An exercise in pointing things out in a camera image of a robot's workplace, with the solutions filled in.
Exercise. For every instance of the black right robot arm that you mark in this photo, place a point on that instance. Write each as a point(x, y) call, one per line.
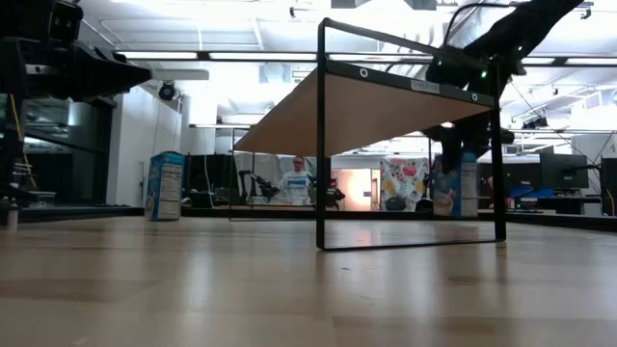
point(520, 29)

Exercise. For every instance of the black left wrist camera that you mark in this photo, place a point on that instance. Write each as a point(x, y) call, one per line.
point(65, 21)

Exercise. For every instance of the black table frame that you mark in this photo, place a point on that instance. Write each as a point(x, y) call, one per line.
point(270, 213)

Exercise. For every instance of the floral patterned cloth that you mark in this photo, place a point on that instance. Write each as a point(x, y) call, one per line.
point(402, 180)

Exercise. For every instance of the blue Rice Krispies box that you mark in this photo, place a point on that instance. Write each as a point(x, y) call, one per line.
point(455, 193)
point(164, 188)

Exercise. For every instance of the background black robot arm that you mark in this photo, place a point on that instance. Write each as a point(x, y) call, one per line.
point(262, 185)
point(336, 195)

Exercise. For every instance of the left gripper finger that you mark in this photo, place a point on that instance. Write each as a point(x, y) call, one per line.
point(113, 53)
point(111, 79)

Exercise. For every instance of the dark screen panel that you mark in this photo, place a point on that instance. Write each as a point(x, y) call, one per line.
point(212, 176)

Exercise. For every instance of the black computer monitor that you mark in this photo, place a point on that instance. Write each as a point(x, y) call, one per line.
point(564, 171)
point(609, 188)

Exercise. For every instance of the person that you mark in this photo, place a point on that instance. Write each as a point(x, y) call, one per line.
point(296, 185)

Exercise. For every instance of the round black ceiling device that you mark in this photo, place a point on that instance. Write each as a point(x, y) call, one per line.
point(167, 91)

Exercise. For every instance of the blue bin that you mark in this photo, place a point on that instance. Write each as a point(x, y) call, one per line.
point(530, 193)

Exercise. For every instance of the black chair back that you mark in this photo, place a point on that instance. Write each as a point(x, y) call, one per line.
point(424, 205)
point(396, 204)

